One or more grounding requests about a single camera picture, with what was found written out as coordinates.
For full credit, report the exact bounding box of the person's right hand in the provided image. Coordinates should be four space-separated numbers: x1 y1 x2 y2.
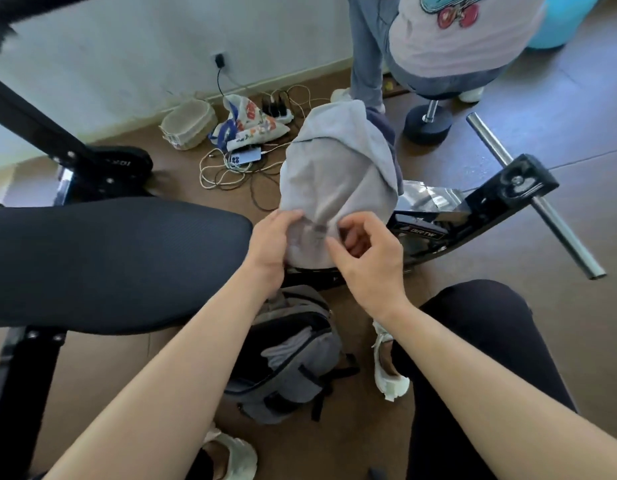
326 213 414 323

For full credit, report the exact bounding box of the person's left hand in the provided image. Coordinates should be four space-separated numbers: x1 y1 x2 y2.
245 210 305 296

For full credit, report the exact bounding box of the grey hooded sweatshirt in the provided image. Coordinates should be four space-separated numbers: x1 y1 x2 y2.
279 99 403 271

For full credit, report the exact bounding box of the person's left forearm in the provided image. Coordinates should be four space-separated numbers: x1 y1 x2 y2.
43 267 280 480

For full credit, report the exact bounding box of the person's right forearm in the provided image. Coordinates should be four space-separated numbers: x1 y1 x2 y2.
383 300 617 480

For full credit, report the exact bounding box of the light blue smartphone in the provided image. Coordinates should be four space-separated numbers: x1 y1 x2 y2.
230 147 263 169

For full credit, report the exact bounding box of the printed white tote bag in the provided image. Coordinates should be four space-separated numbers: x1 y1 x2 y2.
209 94 292 152

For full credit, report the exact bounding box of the white power strip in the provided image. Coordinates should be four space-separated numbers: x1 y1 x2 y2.
261 92 295 123

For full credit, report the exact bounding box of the grey backpack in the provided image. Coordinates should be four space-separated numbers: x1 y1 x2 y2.
222 285 360 426

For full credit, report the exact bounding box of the person's white right shoe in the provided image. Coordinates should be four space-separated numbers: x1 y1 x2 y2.
371 319 412 403

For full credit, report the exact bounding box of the person's white shoe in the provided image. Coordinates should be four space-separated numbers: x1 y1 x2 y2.
371 319 412 403
200 427 259 480

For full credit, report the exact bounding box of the woven wicker basket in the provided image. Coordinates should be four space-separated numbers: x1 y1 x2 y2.
159 98 217 152

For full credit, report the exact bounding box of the person's right leg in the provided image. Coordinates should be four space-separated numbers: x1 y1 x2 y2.
390 279 580 480

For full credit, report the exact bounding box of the black exercise machine base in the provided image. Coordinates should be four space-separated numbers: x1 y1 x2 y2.
283 154 560 290

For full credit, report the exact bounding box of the black padded bench seat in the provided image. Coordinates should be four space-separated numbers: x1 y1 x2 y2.
0 197 254 341

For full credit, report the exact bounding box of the chrome metal bar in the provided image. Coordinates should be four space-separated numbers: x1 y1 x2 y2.
465 112 607 281

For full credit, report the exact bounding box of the person's white left shoe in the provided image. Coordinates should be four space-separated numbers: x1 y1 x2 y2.
200 427 259 480

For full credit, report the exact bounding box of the black metal bench leg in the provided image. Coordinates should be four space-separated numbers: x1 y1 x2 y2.
0 325 67 480

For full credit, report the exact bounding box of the light blue exercise ball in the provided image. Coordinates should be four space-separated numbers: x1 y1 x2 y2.
525 0 605 50

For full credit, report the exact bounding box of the black metal equipment frame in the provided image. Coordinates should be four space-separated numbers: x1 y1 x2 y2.
0 72 155 206

